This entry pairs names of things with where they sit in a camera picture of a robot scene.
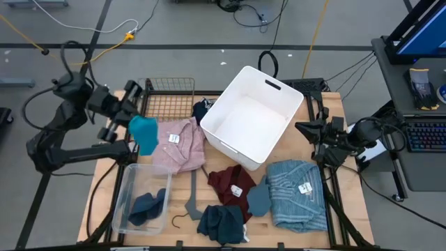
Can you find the black backlit keyboard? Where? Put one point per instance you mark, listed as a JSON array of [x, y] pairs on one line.
[[426, 136]]

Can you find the black computer monitor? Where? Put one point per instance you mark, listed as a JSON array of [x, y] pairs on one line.
[[425, 31]]

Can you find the white perforated plastic basket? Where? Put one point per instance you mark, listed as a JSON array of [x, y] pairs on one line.
[[251, 129]]

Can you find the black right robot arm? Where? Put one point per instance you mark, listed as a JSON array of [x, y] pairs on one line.
[[366, 134]]

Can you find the dark teal cloth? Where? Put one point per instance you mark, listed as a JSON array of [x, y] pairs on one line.
[[223, 223]]

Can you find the white tag on striped cloth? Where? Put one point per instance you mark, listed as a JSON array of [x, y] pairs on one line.
[[305, 188]]

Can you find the clear plastic bin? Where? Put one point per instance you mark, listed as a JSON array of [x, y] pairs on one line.
[[146, 178]]

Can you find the grey table foot bar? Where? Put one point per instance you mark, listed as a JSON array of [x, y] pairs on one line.
[[17, 82], [35, 2]]

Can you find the pink knit cloth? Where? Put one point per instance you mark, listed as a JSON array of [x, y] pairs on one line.
[[184, 153]]

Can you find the blue tape roll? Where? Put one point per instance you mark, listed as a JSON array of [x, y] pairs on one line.
[[442, 94]]

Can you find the black metal table frame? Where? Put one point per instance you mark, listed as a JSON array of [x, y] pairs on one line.
[[331, 216]]

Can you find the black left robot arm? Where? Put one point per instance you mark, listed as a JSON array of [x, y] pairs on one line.
[[87, 153]]

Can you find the dark navy cloth with label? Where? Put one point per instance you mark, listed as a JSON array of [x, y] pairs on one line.
[[200, 111]]

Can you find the white tag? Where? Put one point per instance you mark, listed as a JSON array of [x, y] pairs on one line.
[[237, 191], [305, 188], [174, 138]]

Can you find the grey flat clothes hanger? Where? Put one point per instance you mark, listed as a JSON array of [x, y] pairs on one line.
[[195, 205]]

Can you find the maroon cloth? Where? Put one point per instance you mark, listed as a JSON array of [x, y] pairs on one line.
[[223, 183]]

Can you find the blue striped cloth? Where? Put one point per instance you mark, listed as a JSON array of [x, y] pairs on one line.
[[289, 209]]

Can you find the grey side desk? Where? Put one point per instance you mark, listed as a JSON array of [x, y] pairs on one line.
[[393, 90]]

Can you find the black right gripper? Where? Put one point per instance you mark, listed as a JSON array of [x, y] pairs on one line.
[[332, 139]]

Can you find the black power strip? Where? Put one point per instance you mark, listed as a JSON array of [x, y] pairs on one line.
[[303, 84]]

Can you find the black floor stand foot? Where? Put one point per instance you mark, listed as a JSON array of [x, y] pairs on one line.
[[5, 116]]

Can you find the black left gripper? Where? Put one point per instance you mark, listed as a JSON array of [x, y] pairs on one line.
[[120, 94]]

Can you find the white paper sheet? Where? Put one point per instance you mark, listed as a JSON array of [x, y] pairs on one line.
[[374, 153]]

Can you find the grey black work gloves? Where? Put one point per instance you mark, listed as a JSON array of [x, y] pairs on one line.
[[420, 87]]

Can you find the navy blue cloth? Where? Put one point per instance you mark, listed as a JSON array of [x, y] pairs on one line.
[[144, 209]]

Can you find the slate blue cloth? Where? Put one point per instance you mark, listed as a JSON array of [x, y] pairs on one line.
[[259, 200]]

